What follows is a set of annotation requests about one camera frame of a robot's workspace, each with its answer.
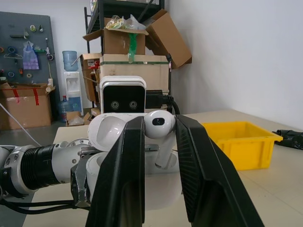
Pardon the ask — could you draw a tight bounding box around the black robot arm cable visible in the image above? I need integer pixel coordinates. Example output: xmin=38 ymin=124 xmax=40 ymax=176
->
xmin=0 ymin=198 xmax=79 ymax=215

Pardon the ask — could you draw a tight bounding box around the white water dispenser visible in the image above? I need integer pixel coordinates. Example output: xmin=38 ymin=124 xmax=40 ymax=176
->
xmin=63 ymin=70 xmax=84 ymax=117

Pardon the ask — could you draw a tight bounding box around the white earbud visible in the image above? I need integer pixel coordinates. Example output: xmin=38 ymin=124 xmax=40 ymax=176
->
xmin=143 ymin=110 xmax=178 ymax=170

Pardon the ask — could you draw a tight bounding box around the white cord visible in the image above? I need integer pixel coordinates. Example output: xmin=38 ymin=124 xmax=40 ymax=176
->
xmin=0 ymin=102 xmax=41 ymax=147

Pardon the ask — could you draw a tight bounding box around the clear bag of small items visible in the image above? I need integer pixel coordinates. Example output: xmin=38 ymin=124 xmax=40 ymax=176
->
xmin=105 ymin=14 xmax=146 ymax=31

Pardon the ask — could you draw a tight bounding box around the blue water jug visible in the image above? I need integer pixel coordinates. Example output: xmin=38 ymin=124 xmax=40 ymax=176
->
xmin=58 ymin=95 xmax=74 ymax=123

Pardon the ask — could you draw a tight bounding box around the cardboard box with red label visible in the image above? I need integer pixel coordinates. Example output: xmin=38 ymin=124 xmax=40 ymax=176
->
xmin=80 ymin=52 xmax=103 ymax=103

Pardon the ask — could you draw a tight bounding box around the blue water bottle on dispenser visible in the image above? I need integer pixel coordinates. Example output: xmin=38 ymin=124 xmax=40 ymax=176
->
xmin=62 ymin=50 xmax=79 ymax=72

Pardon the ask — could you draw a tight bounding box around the yellow plastic bin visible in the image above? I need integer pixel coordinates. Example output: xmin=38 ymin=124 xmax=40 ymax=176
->
xmin=200 ymin=121 xmax=284 ymax=171

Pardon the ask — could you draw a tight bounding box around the large taped cardboard box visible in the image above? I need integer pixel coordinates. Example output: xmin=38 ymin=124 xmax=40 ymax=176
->
xmin=98 ymin=53 xmax=170 ymax=114

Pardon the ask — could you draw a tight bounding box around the small open cardboard box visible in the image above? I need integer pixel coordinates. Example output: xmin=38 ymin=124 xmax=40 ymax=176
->
xmin=65 ymin=110 xmax=93 ymax=127

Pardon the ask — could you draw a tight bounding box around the white earbud charging case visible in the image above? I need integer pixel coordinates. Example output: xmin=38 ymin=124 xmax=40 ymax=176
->
xmin=86 ymin=113 xmax=184 ymax=211

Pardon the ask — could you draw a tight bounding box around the black crumpled object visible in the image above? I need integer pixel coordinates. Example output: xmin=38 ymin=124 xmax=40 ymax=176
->
xmin=271 ymin=129 xmax=303 ymax=150

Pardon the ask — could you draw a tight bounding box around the cardboard box with red tape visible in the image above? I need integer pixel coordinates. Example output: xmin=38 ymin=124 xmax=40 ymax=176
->
xmin=0 ymin=82 xmax=56 ymax=131

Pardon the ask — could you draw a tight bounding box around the tilted open cardboard box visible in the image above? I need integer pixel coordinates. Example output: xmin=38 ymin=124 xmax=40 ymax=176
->
xmin=144 ymin=9 xmax=193 ymax=70

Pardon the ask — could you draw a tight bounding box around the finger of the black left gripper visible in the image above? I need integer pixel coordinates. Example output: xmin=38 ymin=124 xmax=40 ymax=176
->
xmin=85 ymin=116 xmax=146 ymax=227

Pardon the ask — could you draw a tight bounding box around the dark grey opposite right gripper left finger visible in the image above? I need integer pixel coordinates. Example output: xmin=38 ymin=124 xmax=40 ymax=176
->
xmin=70 ymin=162 xmax=92 ymax=209

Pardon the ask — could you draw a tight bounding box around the purple plastic bag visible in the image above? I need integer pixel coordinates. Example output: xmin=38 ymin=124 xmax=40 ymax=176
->
xmin=22 ymin=41 xmax=40 ymax=70

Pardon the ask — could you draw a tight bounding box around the black camera connector cable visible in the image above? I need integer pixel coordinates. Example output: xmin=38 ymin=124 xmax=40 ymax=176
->
xmin=145 ymin=89 xmax=181 ymax=117

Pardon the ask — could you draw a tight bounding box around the open cardboard box green tape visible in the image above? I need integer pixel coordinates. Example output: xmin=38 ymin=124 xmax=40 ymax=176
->
xmin=82 ymin=25 xmax=149 ymax=56

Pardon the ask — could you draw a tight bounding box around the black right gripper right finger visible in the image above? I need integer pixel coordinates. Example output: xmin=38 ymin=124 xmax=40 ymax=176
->
xmin=176 ymin=114 xmax=265 ymax=227

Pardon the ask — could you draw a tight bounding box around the grey pegboard with tools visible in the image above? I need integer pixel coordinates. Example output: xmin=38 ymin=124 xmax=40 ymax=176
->
xmin=0 ymin=11 xmax=59 ymax=123

